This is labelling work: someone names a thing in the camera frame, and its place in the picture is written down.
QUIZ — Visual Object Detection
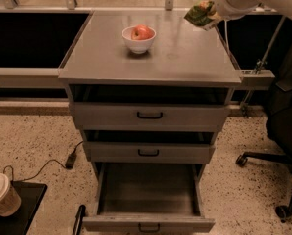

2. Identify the red apple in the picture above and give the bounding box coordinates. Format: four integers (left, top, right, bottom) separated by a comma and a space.
131, 24, 153, 40

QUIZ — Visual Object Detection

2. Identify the paper coffee cup with lid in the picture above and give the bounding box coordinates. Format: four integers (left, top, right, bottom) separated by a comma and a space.
0, 173, 21, 217

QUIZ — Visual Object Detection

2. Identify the black power adapter with cable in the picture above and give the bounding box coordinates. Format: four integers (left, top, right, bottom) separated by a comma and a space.
2, 140, 84, 182

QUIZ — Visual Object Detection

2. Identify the bottom grey drawer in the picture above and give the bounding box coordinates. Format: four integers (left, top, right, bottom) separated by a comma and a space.
83, 163, 215, 235

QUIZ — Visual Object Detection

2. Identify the grey drawer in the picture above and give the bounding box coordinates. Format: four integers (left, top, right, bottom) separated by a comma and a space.
70, 84, 228, 132
83, 163, 215, 235
84, 130, 215, 164

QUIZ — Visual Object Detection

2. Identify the white ceramic bowl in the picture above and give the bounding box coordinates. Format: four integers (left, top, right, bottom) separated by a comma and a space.
122, 26, 156, 54

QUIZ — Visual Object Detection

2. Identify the top grey drawer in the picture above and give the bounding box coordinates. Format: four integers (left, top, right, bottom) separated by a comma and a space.
70, 84, 228, 132

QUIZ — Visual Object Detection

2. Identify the white cable on counter edge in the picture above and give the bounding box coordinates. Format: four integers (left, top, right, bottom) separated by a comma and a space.
223, 19, 232, 58

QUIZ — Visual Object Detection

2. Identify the black office chair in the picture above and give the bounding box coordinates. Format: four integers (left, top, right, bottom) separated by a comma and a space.
235, 45, 292, 222

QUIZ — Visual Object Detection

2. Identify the green jalapeno chip bag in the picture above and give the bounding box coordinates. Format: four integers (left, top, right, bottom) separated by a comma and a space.
184, 1, 217, 30

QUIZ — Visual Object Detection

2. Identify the grey drawer cabinet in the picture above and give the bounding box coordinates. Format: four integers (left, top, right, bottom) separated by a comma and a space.
59, 10, 241, 172

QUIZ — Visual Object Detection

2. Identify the black handle bar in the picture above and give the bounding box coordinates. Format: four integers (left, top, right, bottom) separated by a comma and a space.
72, 205, 86, 235

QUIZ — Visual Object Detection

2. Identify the black side table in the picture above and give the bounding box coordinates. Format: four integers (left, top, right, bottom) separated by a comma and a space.
0, 181, 47, 235

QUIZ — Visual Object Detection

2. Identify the middle grey drawer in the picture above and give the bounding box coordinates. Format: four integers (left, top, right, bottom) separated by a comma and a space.
84, 130, 215, 164

